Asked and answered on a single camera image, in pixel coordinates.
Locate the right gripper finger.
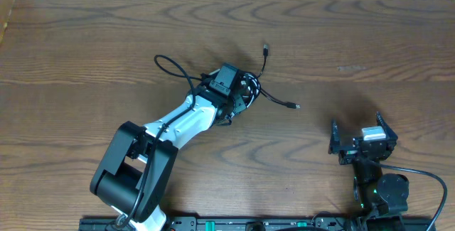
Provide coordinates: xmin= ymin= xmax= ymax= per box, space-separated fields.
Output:
xmin=376 ymin=112 xmax=398 ymax=141
xmin=328 ymin=119 xmax=341 ymax=154

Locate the black usb cable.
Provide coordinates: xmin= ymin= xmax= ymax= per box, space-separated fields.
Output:
xmin=232 ymin=43 xmax=301 ymax=117

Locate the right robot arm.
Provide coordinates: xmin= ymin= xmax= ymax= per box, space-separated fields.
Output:
xmin=328 ymin=112 xmax=409 ymax=218

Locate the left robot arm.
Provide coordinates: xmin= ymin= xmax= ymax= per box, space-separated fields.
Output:
xmin=90 ymin=70 xmax=262 ymax=230

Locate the cardboard box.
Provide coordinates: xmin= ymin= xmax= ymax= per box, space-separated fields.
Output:
xmin=0 ymin=0 xmax=15 ymax=42

